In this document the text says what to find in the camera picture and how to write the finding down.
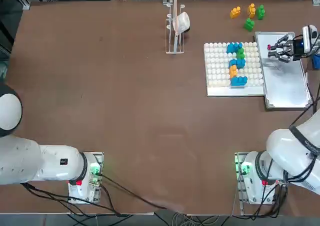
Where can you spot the blue three-stud toy block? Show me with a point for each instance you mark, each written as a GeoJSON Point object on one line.
{"type": "Point", "coordinates": [237, 63]}
{"type": "Point", "coordinates": [238, 82]}
{"type": "Point", "coordinates": [233, 47]}

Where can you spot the green two-stud toy block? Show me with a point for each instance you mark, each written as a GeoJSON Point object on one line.
{"type": "Point", "coordinates": [241, 53]}
{"type": "Point", "coordinates": [249, 25]}
{"type": "Point", "coordinates": [260, 12]}

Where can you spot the yellow two-stud toy block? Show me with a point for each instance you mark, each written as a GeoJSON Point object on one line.
{"type": "Point", "coordinates": [233, 72]}
{"type": "Point", "coordinates": [235, 13]}
{"type": "Point", "coordinates": [252, 11]}

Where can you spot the metal-framed whiteboard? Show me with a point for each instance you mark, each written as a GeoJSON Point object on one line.
{"type": "Point", "coordinates": [285, 85]}

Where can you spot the red and white marker pen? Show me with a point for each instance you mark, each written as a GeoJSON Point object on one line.
{"type": "Point", "coordinates": [269, 46]}

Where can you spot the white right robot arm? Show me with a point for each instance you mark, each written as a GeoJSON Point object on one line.
{"type": "Point", "coordinates": [282, 145]}

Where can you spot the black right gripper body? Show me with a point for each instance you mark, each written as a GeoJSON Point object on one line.
{"type": "Point", "coordinates": [296, 49]}

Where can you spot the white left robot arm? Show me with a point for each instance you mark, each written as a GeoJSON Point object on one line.
{"type": "Point", "coordinates": [50, 163]}

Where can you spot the wooden rack rod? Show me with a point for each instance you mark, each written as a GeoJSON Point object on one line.
{"type": "Point", "coordinates": [175, 10]}

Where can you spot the white studded baseplate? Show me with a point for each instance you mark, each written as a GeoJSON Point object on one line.
{"type": "Point", "coordinates": [217, 65]}

